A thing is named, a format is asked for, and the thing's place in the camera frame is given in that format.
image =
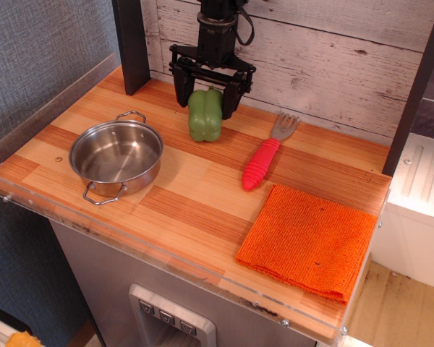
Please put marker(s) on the dark shelf post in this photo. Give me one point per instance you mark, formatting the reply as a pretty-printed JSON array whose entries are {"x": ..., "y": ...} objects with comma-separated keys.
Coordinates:
[
  {"x": 133, "y": 49},
  {"x": 416, "y": 94}
]

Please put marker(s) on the red handled toy fork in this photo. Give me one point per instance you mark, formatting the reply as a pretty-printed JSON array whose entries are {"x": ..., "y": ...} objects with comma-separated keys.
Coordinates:
[{"x": 257, "y": 167}]

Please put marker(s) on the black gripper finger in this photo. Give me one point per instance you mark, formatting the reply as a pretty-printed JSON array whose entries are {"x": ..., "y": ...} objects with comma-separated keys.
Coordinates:
[
  {"x": 184, "y": 84},
  {"x": 232, "y": 96}
]

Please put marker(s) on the green toy bell pepper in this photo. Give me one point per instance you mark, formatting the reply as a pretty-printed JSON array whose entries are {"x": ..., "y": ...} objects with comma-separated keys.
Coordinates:
[{"x": 205, "y": 116}]

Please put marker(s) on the orange folded cloth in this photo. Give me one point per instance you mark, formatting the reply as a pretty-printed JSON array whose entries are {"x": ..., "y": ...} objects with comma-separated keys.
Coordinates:
[{"x": 309, "y": 242}]

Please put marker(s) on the yellow black object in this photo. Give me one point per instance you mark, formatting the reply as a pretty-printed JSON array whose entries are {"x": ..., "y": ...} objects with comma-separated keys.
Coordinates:
[{"x": 22, "y": 339}]

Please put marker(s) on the white toy sink unit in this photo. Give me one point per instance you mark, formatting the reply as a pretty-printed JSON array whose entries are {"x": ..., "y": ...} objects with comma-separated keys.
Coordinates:
[{"x": 404, "y": 239}]

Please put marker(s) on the dark left shelf post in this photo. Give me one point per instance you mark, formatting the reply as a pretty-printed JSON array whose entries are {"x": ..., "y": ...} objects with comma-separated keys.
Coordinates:
[{"x": 133, "y": 49}]

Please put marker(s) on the dark right shelf post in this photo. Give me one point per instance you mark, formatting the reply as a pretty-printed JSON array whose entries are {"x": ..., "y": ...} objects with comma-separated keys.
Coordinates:
[{"x": 416, "y": 94}]

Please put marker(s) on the stainless steel pot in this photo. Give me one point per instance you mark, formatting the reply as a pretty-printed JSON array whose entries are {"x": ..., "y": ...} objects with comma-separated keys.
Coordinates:
[{"x": 117, "y": 157}]

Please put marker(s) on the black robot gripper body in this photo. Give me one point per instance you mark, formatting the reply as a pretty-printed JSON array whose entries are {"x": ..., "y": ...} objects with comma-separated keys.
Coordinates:
[{"x": 213, "y": 58}]

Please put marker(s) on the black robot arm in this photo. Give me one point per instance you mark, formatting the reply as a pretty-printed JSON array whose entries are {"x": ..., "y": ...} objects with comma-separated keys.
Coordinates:
[{"x": 220, "y": 10}]

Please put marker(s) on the clear acrylic guard rail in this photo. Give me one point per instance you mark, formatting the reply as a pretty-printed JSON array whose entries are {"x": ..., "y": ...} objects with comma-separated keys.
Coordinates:
[{"x": 181, "y": 243}]

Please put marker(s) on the grey toy fridge cabinet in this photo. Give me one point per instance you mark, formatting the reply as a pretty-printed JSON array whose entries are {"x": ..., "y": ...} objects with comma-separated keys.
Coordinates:
[{"x": 105, "y": 267}]

